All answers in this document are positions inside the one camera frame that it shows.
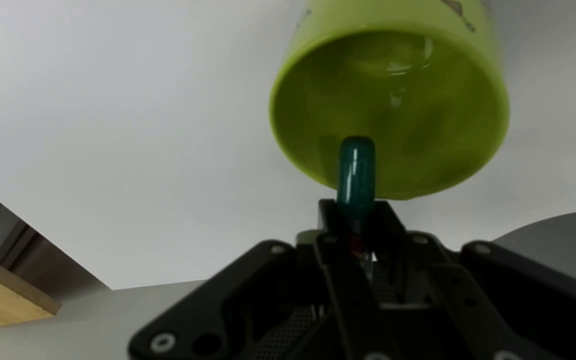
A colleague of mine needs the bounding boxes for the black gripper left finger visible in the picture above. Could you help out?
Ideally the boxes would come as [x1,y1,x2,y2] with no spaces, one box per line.
[126,196,398,360]

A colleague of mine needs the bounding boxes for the green marker pen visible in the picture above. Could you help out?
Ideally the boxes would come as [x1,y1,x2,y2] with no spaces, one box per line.
[337,135,378,237]

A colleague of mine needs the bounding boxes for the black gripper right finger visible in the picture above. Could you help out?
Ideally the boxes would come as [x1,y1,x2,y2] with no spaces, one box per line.
[373,199,576,360]

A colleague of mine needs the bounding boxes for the lime green plastic cup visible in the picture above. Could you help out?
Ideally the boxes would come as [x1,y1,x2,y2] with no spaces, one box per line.
[269,0,512,202]

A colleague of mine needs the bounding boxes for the light wooden table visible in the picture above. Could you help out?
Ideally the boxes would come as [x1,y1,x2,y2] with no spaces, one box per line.
[0,245,64,332]

